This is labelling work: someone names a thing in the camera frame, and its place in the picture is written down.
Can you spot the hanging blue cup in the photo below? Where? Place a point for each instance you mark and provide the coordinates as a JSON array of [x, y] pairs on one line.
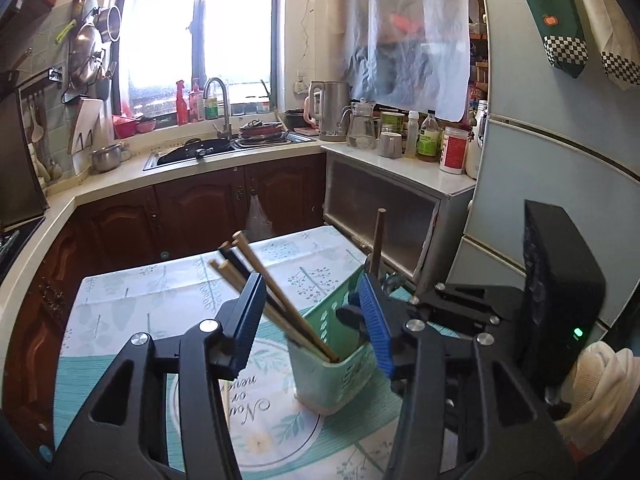
[[103, 89]]

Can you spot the green onion stalk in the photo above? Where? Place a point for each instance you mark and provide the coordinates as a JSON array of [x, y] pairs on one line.
[[266, 91]]

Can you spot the steel kitchen sink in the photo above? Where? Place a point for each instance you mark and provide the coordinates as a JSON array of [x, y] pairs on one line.
[[155, 160]]

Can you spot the gas stove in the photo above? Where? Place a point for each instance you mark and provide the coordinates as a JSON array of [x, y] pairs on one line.
[[10, 245]]

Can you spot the white kitchen countertop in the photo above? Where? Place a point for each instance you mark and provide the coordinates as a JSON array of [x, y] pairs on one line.
[[125, 175]]

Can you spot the hanging white ladle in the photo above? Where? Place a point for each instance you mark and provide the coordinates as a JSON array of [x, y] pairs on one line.
[[36, 130]]

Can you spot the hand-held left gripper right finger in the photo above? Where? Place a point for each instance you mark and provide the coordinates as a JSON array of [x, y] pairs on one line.
[[375, 320]]

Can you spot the wooden storage shelf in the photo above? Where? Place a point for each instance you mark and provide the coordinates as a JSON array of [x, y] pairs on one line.
[[479, 35]]

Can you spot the green plastic utensil holder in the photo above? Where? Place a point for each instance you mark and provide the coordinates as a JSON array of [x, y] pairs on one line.
[[320, 380]]

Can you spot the dark brown chopstick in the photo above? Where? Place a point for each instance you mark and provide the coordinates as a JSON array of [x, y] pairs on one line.
[[378, 240]]

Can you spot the small steel pot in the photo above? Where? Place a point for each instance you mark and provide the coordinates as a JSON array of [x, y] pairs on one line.
[[106, 159]]

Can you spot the glass pitcher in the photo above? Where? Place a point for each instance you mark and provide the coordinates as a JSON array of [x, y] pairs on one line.
[[361, 130]]

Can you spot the red spray bottle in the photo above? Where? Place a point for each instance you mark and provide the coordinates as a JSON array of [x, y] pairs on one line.
[[181, 110]]

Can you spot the green checkered oven mitt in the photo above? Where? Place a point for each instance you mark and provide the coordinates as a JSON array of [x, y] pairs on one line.
[[550, 10]]

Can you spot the small glass jar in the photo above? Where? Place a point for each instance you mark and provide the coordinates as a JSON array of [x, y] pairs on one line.
[[239, 108], [251, 107], [263, 106]]

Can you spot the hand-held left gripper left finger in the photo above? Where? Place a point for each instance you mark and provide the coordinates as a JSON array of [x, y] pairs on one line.
[[252, 305]]

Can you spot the dark brown box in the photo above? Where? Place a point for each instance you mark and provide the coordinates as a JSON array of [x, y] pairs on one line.
[[295, 119]]

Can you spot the white cabinet with frosted doors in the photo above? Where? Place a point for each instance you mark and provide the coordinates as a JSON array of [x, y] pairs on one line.
[[380, 200]]

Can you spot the hanging large steel wok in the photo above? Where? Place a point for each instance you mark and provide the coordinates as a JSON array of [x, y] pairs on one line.
[[86, 55]]

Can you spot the kitchen window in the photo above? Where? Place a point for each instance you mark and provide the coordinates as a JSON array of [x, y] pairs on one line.
[[200, 35]]

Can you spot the steel kitchen faucet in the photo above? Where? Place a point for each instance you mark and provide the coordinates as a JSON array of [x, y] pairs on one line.
[[226, 120]]

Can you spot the stack of dirty dishes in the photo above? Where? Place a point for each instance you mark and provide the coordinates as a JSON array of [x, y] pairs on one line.
[[260, 132]]

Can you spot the white wall socket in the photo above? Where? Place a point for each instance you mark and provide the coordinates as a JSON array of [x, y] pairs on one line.
[[300, 86]]

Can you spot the wall utensil rail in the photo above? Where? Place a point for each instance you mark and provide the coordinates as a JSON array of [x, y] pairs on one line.
[[55, 74]]

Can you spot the black stove splash panel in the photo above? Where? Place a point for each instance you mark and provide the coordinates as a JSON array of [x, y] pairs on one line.
[[20, 170]]

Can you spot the beige checkered oven mitt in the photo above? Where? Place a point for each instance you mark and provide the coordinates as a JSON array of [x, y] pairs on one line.
[[615, 45]]

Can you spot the grey refrigerator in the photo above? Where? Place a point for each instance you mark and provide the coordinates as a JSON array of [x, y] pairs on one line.
[[540, 150]]

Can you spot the white cutting board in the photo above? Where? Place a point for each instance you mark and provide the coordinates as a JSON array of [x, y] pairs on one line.
[[87, 125]]

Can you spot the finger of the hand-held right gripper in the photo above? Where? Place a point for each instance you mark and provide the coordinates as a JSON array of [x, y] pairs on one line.
[[465, 296], [475, 322]]

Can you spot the black pan in sink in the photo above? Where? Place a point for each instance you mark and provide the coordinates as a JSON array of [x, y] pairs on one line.
[[190, 152]]

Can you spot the white jar with red label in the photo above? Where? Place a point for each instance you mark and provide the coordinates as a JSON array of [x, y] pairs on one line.
[[454, 152]]

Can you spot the white-capped plastic bottle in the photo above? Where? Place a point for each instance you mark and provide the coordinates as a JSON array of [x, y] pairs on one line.
[[411, 137]]

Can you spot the pink bottle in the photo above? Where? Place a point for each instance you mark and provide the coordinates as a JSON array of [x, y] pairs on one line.
[[196, 105]]

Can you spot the dark brown base cabinets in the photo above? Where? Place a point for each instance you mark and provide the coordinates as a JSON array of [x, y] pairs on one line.
[[200, 205]]

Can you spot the pink bowl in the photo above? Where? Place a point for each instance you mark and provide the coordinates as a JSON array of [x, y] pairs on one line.
[[146, 125]]

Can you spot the hanging white plastic bag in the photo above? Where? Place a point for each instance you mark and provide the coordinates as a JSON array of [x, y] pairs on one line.
[[257, 220]]

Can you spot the clear plastic sheet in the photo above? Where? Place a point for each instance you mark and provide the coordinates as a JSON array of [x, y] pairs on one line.
[[400, 20]]

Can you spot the leaf-printed tablecloth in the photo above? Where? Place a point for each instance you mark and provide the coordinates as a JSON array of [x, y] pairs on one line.
[[150, 285]]

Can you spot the black chopstick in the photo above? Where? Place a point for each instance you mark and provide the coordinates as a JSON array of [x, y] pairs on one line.
[[232, 260]]

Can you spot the grey mug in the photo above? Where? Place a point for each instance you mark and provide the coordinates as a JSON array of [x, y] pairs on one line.
[[390, 145]]

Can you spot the steel electric kettle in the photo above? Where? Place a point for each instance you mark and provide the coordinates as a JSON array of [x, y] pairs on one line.
[[332, 110]]

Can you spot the green-labelled bottle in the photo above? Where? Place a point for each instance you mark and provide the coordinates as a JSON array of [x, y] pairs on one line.
[[428, 142]]

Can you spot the hanging steel saucepan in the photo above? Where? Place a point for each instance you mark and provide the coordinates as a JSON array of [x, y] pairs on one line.
[[111, 22]]

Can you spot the bunch of bamboo chopsticks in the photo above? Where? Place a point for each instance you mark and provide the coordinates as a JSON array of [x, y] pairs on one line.
[[245, 242]]

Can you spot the green-labelled jar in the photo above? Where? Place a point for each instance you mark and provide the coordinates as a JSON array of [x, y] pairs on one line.
[[394, 121]]

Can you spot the green dish soap bottle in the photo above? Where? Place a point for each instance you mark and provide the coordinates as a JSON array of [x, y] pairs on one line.
[[212, 107]]

